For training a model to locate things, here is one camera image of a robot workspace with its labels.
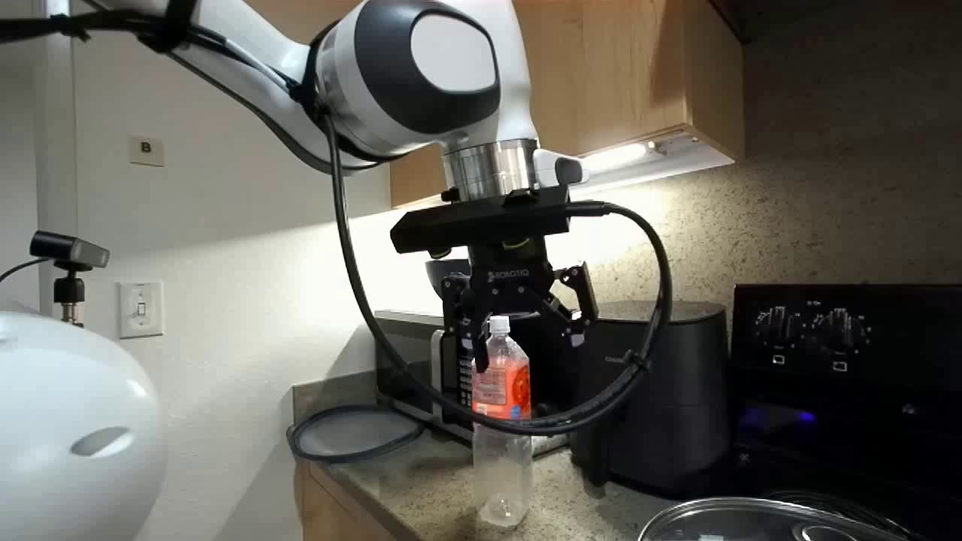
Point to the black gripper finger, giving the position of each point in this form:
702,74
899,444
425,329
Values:
578,296
461,331

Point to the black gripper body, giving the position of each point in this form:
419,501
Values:
512,263

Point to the clear bottle with orange label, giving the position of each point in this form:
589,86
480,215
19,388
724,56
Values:
500,401

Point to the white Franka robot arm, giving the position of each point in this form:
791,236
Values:
271,46

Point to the stainless steel microwave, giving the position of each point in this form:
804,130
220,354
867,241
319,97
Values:
407,349

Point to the black air fryer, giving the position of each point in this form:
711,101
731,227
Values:
663,401

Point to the under-cabinet light strip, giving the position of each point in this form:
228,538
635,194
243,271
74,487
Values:
619,158

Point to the black stove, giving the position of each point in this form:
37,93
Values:
852,401

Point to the black webcam on stand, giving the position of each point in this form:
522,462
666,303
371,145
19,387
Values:
68,257

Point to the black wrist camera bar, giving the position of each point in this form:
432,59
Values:
470,222

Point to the wooden wall cabinet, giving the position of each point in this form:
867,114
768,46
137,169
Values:
620,69

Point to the white wall outlet plate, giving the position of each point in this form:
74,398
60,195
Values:
139,308

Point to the small white wall plate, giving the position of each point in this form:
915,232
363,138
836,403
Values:
146,152

